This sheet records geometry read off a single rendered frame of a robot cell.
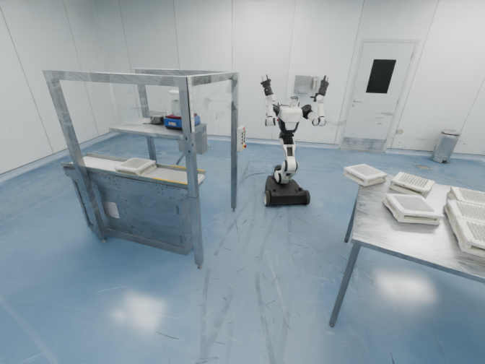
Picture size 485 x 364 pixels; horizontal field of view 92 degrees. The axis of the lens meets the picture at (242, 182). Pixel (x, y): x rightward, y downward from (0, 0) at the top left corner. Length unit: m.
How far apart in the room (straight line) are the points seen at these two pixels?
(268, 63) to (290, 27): 0.72
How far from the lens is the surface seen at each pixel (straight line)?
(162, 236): 2.45
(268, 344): 1.94
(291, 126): 3.01
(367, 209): 1.82
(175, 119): 1.82
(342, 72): 5.48
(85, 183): 2.53
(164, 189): 2.03
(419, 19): 5.83
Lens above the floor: 1.70
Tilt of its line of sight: 27 degrees down
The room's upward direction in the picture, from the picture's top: 1 degrees clockwise
